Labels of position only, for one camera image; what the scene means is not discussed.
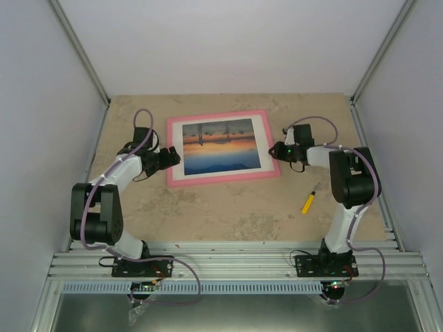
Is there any aluminium rail platform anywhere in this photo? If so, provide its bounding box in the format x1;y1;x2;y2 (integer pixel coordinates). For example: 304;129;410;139
46;229;429;281

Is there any yellow handled screwdriver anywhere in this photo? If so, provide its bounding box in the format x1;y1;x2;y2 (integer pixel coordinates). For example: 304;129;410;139
301;184;319;215

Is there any pink picture frame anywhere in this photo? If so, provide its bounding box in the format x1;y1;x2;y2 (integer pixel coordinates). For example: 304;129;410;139
167;109;281;187

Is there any aluminium corner post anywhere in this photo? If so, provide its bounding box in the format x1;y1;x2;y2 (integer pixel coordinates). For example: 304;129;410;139
47;0;111;109
349;0;419;107

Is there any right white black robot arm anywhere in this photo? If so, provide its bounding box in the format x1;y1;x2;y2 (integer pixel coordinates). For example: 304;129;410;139
269;124;381;276

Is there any aluminium corner post left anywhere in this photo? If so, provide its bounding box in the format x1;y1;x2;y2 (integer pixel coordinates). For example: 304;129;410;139
47;0;111;109

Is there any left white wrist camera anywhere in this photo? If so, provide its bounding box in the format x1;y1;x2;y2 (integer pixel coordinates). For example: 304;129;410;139
147;129;160;151

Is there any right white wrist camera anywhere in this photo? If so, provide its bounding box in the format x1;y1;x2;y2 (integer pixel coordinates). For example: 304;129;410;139
282;126;295;146

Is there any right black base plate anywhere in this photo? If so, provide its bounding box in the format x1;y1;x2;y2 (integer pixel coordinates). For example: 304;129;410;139
293;255;359;278

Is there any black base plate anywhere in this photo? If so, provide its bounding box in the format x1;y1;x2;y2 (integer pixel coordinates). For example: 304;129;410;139
111;256;174;279
293;255;359;278

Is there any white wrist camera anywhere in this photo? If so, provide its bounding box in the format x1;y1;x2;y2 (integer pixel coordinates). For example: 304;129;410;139
282;126;295;146
147;129;160;151

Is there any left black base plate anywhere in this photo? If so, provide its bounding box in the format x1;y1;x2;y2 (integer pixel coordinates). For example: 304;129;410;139
111;256;174;279

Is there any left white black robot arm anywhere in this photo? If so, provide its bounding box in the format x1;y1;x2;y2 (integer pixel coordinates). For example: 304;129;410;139
70;127;181;276

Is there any aluminium corner post right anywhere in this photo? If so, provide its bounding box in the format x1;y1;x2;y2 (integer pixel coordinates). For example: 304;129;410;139
349;0;419;107

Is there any light blue cable duct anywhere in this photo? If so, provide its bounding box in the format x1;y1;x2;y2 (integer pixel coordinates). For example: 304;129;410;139
62;281;345;295

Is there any clear plastic bag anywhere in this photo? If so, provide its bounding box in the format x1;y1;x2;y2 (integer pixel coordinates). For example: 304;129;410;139
128;303;146;326

